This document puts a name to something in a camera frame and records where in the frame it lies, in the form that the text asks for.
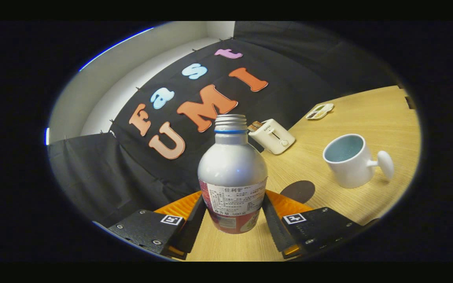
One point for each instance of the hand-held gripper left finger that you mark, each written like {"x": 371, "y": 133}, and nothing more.
{"x": 193, "y": 228}

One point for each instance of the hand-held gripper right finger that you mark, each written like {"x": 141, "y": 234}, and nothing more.
{"x": 275, "y": 230}

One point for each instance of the dark brown round coaster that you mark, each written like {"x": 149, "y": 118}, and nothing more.
{"x": 298, "y": 191}

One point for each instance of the silver bottle with red label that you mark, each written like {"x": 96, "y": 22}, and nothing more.
{"x": 232, "y": 169}

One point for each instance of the white cup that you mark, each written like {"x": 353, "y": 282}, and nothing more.
{"x": 348, "y": 171}

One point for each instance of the white toaster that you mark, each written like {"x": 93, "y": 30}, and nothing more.
{"x": 273, "y": 137}

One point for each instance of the toast slices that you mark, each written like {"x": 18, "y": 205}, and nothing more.
{"x": 255, "y": 126}

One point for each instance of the white divided tray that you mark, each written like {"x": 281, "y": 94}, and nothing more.
{"x": 320, "y": 111}

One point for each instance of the wooden table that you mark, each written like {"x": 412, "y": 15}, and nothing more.
{"x": 368, "y": 122}

